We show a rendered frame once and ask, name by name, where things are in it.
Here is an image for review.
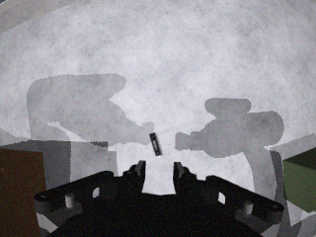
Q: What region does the orange wooden drawer front with round knob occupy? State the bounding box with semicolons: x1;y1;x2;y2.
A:
1;157;46;196
0;171;41;237

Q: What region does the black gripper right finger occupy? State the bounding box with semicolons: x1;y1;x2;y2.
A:
173;162;284;237

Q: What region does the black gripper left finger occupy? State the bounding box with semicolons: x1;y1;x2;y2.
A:
34;160;146;237

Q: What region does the brown wooden chest of drawers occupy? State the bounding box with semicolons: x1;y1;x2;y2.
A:
0;148;43;171

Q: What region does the black battery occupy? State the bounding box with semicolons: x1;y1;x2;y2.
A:
149;132;162;158

